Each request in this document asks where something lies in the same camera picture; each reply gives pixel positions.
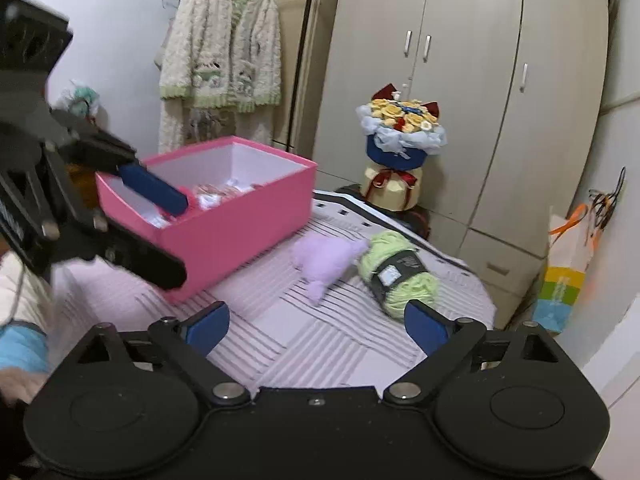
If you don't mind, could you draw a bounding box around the fluffy cream cardigan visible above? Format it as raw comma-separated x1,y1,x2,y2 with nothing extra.
157,0,283,156

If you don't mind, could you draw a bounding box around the colourful paper gift bag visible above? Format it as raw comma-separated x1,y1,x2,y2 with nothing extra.
532,203,601,335

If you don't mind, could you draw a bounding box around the pink cardboard box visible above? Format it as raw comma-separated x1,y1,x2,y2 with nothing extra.
95,135,319,306

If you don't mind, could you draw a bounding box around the dark stand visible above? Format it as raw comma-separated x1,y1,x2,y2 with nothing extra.
334,185,432,241

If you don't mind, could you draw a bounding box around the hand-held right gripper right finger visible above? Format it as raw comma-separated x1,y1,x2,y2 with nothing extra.
382,299,561,406

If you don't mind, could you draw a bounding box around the cream gift box with ribbon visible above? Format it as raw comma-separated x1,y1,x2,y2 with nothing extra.
360,162,426,212

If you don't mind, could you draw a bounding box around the pink floral cloth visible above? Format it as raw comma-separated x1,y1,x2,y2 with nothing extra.
192,182,253,211

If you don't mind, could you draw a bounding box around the green yarn skein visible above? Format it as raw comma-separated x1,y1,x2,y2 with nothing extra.
357,230,439,318

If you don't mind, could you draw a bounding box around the purple plush toy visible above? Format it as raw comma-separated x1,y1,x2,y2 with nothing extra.
291,236,371,307

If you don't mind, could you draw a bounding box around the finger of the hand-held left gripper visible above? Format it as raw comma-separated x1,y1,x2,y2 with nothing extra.
94,212,189,292
42,107,190,218

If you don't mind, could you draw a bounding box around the crochet flower bouquet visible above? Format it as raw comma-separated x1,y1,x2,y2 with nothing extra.
355,82,447,168

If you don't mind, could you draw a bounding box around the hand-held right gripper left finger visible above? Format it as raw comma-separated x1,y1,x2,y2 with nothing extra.
75,301,251,406

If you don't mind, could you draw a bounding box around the beige wardrobe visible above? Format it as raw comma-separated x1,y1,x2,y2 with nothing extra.
312,0,616,321

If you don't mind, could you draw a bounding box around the black cable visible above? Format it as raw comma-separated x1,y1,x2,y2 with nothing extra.
589,166,627,231

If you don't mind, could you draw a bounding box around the teal and white plush toy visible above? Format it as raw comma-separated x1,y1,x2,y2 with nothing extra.
54,79,103,126

